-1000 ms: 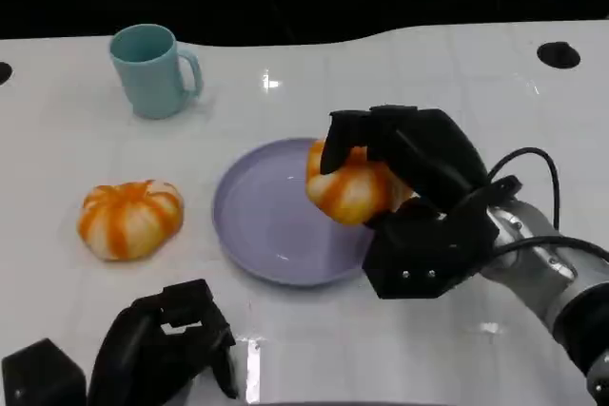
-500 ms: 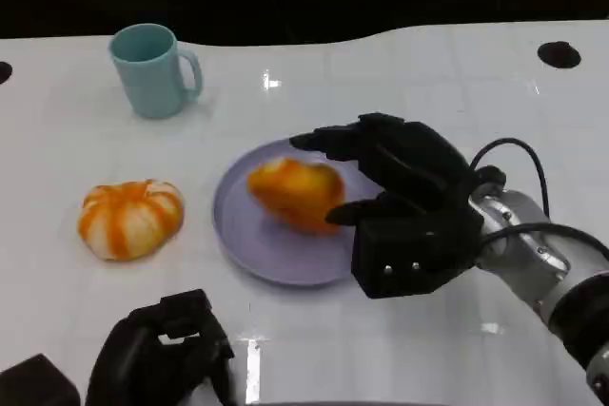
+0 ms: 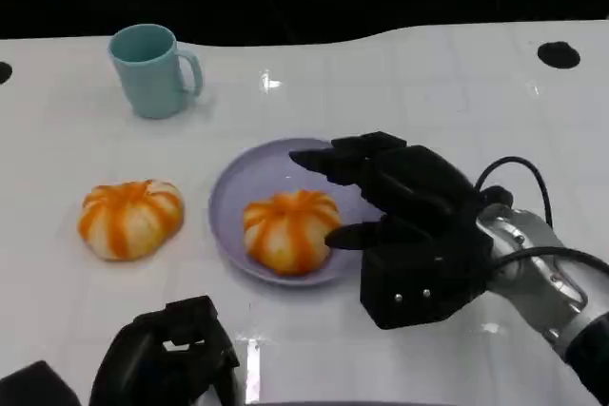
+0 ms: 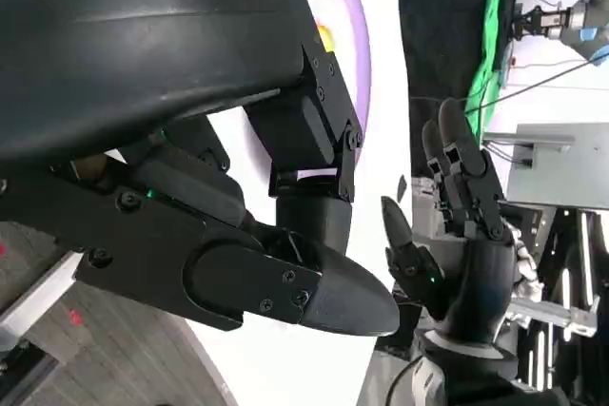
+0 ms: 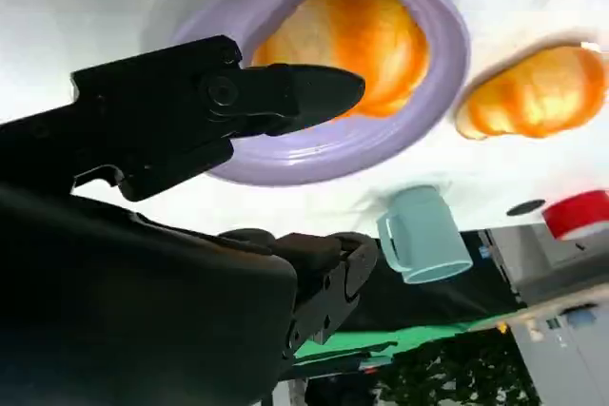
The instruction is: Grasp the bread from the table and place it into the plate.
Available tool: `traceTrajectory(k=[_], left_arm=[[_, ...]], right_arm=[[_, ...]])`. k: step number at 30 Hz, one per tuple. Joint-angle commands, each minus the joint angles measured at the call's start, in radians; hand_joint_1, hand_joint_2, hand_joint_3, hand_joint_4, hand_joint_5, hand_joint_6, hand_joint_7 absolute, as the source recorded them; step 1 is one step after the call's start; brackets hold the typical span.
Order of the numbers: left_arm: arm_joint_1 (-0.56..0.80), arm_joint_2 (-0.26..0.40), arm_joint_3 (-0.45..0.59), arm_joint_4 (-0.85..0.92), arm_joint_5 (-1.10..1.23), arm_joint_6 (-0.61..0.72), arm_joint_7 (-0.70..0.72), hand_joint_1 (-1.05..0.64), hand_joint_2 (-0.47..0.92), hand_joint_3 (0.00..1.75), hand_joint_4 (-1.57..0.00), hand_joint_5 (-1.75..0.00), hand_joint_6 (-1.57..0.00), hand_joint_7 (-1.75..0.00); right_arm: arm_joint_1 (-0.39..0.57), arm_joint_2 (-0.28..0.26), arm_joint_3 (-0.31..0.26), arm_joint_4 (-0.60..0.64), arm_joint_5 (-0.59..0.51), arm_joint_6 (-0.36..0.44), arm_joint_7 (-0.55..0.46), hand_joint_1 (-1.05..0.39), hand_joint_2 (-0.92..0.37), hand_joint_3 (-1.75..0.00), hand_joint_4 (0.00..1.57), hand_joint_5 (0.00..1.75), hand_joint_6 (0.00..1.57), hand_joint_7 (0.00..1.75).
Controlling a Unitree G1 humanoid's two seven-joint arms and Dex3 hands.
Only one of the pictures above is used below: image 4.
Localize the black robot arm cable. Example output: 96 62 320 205
383 354 424 406

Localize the grey metal cabinet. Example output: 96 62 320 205
482 123 609 211

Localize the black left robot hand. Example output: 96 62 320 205
0 0 401 337

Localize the black workshop robot gripper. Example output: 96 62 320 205
511 4 572 41

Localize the lilac plate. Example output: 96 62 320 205
280 0 372 179

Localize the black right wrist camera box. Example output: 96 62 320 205
446 370 572 406

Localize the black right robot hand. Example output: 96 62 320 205
380 97 518 345

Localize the green backdrop cloth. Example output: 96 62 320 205
463 0 506 115

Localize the black backdrop cloth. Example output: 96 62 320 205
395 0 520 179

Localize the long black workshop cable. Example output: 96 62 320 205
411 54 609 117

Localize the silver aluminium frame bar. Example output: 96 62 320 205
506 299 600 338

